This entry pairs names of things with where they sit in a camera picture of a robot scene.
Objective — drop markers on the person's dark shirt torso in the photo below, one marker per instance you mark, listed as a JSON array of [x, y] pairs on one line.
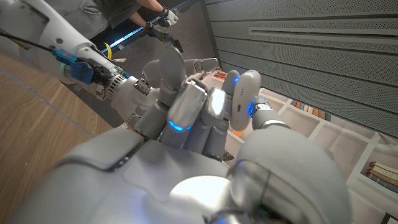
[[118, 9]]

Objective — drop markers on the person in dark clothes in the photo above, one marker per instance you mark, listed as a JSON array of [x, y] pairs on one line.
[[130, 35]]

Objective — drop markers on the person's white gloved hand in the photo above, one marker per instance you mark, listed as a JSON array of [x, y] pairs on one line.
[[170, 17]]

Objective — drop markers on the small black handheld device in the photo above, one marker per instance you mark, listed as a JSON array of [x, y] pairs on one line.
[[178, 45]]

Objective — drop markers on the person's bare forearm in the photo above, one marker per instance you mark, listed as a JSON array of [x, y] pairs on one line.
[[150, 4], [138, 19]]

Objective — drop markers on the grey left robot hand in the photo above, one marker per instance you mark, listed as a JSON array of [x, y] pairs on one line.
[[136, 93]]

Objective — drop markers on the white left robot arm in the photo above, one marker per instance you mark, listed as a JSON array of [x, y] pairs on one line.
[[46, 25]]

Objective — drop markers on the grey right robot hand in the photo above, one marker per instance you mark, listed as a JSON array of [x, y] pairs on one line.
[[155, 186]]

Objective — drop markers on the person's grey trouser leg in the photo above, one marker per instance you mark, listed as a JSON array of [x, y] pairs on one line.
[[77, 15]]

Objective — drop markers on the person's black gloved hand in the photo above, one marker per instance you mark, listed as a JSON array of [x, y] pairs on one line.
[[159, 33]]

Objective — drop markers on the printed bookshelf backdrop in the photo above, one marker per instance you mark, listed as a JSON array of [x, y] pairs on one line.
[[342, 149]]

